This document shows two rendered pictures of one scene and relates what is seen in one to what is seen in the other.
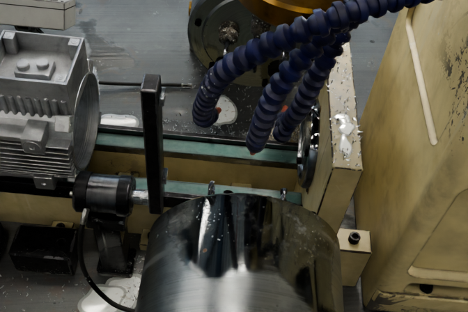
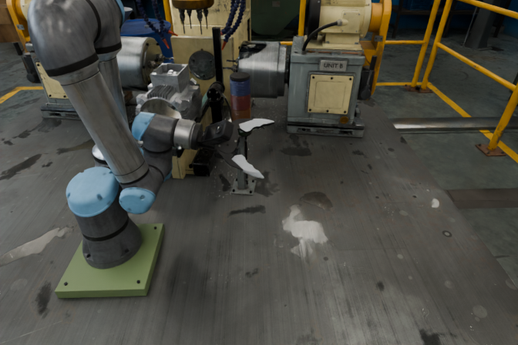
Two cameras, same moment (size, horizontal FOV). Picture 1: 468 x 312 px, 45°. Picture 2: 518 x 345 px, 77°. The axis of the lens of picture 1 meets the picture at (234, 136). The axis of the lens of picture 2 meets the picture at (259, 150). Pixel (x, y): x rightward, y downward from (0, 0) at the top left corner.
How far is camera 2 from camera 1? 1.39 m
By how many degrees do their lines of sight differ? 60
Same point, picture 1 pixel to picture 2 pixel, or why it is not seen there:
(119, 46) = (88, 140)
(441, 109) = (223, 19)
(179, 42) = not seen: hidden behind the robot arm
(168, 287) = (265, 55)
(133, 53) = not seen: hidden behind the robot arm
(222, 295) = (270, 45)
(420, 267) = not seen: hidden behind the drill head
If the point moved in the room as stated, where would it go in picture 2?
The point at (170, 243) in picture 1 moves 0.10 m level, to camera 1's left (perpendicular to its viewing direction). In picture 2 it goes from (251, 56) to (247, 65)
